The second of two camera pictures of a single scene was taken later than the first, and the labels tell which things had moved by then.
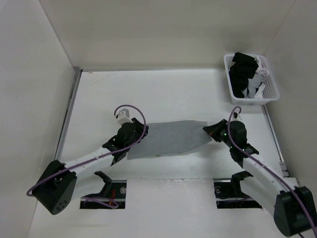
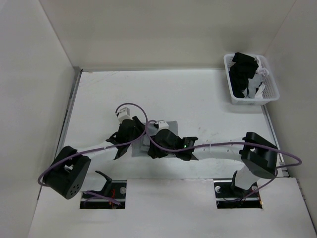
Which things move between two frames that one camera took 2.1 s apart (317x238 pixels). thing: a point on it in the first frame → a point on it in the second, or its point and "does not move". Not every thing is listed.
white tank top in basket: (255, 87) does not move
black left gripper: (140, 128) does not move
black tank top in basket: (243, 68) does not move
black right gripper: (213, 130) → (155, 152)
